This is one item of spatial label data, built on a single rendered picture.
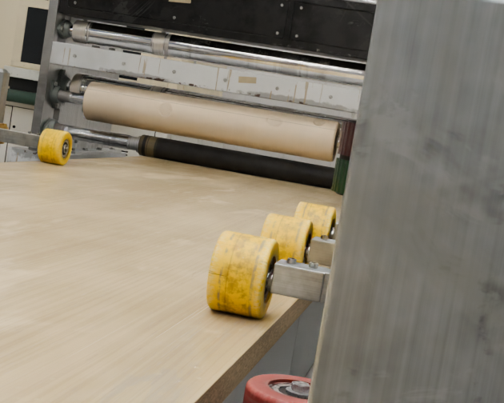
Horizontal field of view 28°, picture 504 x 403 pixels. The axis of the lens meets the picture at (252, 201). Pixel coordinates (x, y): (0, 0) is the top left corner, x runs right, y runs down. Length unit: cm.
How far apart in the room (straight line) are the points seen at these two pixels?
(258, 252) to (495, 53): 81
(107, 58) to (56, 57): 17
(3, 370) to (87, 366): 7
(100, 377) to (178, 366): 8
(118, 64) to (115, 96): 10
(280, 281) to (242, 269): 4
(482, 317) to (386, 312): 2
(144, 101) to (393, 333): 297
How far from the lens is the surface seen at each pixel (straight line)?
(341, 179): 67
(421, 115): 16
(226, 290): 97
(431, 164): 16
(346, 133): 67
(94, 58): 318
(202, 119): 307
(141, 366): 77
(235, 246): 97
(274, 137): 302
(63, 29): 328
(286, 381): 77
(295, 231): 121
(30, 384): 69
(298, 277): 97
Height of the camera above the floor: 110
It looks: 5 degrees down
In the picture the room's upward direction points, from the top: 9 degrees clockwise
